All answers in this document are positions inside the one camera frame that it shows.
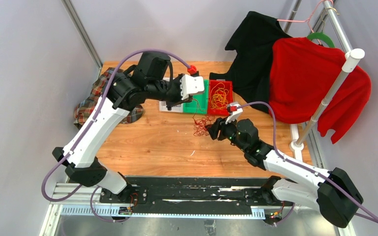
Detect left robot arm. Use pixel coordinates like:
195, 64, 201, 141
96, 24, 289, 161
53, 50, 204, 203

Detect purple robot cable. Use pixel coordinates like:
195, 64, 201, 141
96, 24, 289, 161
41, 49, 198, 223
229, 101, 378, 231

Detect white clothes rack pole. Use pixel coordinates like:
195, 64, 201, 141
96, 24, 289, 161
289, 48, 365, 159

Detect red sweater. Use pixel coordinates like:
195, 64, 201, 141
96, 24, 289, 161
269, 37, 372, 144

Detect aluminium frame post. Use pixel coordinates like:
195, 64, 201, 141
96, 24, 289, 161
61, 0, 103, 69

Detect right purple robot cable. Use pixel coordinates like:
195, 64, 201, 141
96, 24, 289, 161
229, 101, 378, 231

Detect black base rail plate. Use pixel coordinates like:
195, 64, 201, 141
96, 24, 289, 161
98, 177, 292, 216

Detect red cable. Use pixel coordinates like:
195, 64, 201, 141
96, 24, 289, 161
189, 97, 217, 138

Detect red plastic bin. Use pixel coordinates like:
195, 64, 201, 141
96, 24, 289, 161
207, 80, 233, 116

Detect white plastic bin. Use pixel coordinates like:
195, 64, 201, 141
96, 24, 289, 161
159, 77, 183, 112

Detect yellow cable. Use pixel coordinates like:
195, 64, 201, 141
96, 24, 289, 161
210, 82, 230, 111

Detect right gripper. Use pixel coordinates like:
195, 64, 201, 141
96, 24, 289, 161
206, 114, 248, 153

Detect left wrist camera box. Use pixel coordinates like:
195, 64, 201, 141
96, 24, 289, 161
180, 75, 205, 100

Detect pink hanger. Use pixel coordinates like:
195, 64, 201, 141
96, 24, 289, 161
277, 0, 324, 46

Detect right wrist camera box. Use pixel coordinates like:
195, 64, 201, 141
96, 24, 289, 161
225, 102, 243, 124

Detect green hanger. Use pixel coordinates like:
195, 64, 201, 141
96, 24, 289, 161
307, 32, 336, 48

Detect black shirt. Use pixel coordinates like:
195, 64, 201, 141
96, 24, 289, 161
209, 11, 291, 103

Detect plaid flannel shirt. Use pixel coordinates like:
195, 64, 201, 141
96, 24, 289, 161
73, 67, 145, 130

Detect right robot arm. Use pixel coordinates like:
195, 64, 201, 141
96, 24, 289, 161
206, 118, 363, 228

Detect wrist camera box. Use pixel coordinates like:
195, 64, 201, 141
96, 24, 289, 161
180, 75, 205, 100
225, 102, 243, 124

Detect green plastic bin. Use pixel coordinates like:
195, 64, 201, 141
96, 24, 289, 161
183, 80, 209, 115

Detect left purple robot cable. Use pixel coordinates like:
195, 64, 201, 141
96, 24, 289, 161
41, 49, 198, 223

